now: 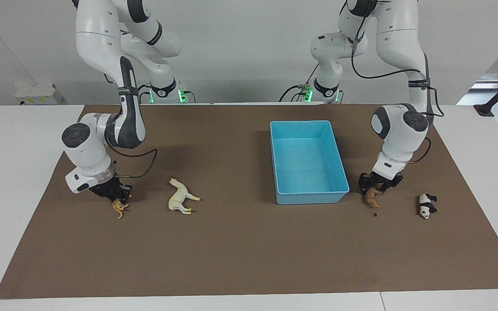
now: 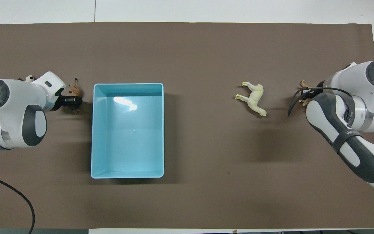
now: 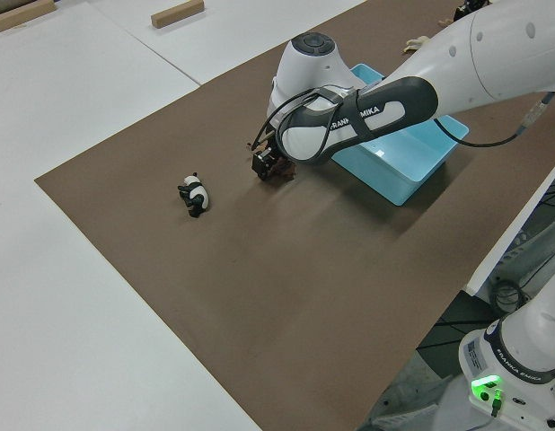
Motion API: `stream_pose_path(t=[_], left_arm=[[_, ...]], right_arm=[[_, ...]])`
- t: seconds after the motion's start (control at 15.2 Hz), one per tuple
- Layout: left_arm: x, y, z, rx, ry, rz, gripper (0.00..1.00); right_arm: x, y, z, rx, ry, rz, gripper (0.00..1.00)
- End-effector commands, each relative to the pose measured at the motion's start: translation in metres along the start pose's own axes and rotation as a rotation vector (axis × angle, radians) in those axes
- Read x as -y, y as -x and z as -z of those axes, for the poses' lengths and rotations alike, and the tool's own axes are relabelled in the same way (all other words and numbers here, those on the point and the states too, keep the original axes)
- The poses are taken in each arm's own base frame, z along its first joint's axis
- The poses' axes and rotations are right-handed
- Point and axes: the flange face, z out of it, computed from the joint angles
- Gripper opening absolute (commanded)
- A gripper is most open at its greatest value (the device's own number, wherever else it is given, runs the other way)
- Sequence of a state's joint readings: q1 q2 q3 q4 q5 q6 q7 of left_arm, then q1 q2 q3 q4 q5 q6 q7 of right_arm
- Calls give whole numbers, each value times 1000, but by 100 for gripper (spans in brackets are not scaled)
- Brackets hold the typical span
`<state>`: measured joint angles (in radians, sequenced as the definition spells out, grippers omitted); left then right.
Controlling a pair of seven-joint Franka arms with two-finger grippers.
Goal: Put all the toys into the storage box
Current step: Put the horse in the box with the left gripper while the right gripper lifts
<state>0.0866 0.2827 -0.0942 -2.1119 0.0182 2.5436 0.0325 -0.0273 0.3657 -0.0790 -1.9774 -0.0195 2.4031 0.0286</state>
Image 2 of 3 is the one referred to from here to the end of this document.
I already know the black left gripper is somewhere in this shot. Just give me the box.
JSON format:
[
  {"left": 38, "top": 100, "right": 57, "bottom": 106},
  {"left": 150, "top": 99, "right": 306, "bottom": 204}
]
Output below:
[{"left": 53, "top": 95, "right": 83, "bottom": 111}]

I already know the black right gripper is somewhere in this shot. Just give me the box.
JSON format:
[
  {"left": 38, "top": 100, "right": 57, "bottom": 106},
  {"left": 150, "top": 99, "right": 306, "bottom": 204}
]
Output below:
[{"left": 302, "top": 87, "right": 323, "bottom": 99}]

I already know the orange tiger toy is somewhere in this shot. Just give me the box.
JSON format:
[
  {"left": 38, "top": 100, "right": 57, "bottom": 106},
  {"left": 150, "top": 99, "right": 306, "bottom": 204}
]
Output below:
[{"left": 299, "top": 80, "right": 311, "bottom": 108}]

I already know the brown lion toy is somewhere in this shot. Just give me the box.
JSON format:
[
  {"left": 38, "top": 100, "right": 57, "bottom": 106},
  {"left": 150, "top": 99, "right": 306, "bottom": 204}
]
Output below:
[{"left": 69, "top": 78, "right": 84, "bottom": 115}]

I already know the white horse toy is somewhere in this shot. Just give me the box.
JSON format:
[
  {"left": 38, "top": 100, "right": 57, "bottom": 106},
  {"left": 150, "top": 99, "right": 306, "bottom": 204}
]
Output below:
[{"left": 235, "top": 81, "right": 268, "bottom": 117}]

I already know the light blue storage box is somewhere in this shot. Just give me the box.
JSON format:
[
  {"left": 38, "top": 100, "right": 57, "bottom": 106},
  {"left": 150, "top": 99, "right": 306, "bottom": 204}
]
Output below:
[{"left": 91, "top": 83, "right": 165, "bottom": 179}]

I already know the brown table mat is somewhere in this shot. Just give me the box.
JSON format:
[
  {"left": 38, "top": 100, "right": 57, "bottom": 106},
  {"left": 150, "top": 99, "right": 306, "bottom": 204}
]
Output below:
[{"left": 0, "top": 22, "right": 374, "bottom": 229}]

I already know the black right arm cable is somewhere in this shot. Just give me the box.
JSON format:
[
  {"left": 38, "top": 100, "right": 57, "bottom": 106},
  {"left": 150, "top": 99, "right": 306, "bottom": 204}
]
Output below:
[{"left": 288, "top": 87, "right": 374, "bottom": 215}]

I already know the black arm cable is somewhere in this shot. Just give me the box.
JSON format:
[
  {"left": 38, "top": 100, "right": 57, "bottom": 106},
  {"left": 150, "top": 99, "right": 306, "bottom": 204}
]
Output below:
[
  {"left": 288, "top": 87, "right": 374, "bottom": 215},
  {"left": 0, "top": 172, "right": 35, "bottom": 234}
]

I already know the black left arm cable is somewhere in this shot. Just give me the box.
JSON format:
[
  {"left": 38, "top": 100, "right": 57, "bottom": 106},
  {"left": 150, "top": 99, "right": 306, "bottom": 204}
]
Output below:
[{"left": 0, "top": 172, "right": 35, "bottom": 234}]

